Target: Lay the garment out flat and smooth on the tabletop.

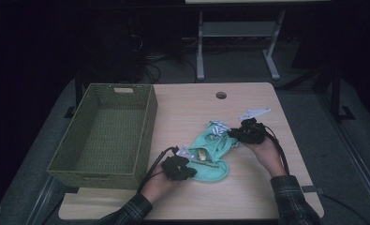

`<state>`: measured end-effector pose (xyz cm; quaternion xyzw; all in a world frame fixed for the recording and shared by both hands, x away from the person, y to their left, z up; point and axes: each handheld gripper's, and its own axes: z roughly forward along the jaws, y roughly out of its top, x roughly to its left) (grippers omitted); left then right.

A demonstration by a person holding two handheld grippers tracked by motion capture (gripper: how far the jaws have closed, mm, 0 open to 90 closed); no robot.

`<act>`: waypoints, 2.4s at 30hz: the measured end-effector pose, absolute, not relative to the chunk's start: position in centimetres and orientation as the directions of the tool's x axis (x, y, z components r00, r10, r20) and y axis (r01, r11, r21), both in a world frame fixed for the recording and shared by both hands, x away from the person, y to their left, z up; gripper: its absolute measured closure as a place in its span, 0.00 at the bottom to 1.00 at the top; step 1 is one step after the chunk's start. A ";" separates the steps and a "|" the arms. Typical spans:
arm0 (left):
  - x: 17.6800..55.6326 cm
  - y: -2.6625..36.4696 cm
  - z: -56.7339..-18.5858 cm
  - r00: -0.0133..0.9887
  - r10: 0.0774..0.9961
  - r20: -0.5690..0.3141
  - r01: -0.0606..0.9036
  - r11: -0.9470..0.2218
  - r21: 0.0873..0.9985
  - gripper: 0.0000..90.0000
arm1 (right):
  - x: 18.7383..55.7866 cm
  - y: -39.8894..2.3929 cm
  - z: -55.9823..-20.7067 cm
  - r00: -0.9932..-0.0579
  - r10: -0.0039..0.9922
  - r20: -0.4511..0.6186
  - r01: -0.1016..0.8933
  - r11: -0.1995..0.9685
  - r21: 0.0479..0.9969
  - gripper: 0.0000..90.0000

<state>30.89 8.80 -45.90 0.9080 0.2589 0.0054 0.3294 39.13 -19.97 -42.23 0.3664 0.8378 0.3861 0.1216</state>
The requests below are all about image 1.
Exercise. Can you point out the grey table edge bracket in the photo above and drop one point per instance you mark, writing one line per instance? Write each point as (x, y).
(310, 189)

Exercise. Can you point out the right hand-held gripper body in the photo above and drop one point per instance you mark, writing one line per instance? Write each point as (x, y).
(254, 132)

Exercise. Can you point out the teal garment with striped trim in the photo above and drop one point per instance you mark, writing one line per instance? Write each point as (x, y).
(214, 146)

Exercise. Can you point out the white metal stand with shelf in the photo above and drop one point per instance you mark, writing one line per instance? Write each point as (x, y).
(239, 28)

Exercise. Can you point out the green woven basket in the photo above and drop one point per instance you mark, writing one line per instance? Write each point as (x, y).
(110, 137)

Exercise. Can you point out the person's right hand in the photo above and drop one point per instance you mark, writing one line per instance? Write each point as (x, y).
(267, 154)

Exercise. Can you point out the person's left hand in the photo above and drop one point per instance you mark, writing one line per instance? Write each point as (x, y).
(156, 187)

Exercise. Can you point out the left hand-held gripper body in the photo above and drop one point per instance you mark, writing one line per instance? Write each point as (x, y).
(174, 167)

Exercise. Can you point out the black metal stand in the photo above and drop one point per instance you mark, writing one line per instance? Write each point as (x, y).
(335, 93)

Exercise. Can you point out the metal floor rail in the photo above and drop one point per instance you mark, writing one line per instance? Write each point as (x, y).
(360, 165)
(43, 200)

